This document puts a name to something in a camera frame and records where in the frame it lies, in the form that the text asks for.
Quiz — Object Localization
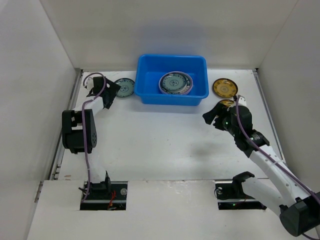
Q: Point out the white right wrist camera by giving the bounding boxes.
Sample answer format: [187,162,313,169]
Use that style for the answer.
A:
[233,94,247,107]

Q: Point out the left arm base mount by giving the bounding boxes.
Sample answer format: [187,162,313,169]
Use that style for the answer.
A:
[78,175,128,211]

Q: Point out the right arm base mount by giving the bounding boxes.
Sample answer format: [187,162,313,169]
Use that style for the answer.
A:
[214,171,267,211]

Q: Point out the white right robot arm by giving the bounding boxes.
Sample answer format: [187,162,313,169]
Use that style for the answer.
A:
[202,102,320,237]

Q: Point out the white plate dark lettered rim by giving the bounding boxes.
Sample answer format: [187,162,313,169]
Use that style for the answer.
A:
[158,71,193,95]

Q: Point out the yellow patterned plate lower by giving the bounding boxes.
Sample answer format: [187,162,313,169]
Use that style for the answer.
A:
[218,99,235,108]

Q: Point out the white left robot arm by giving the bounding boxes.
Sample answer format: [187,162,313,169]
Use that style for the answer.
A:
[61,72,120,198]

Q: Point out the yellow patterned plate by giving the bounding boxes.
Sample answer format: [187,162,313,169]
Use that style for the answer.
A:
[218,99,235,108]
[212,78,239,99]

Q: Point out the yellow patterned plate upper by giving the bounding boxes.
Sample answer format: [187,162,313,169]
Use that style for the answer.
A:
[212,78,239,99]

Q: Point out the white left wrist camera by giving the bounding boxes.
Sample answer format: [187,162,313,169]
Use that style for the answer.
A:
[83,76,94,91]

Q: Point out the blue plastic bin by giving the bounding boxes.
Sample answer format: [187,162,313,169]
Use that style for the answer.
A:
[134,54,209,106]

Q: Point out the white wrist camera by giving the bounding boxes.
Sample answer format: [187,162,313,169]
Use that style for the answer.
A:
[83,76,94,91]
[233,94,247,107]

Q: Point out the teal patterned plate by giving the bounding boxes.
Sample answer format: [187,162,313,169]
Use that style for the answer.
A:
[160,72,187,93]
[114,78,135,98]

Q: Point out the purple plate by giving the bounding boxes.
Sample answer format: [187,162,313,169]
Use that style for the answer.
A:
[158,71,194,96]

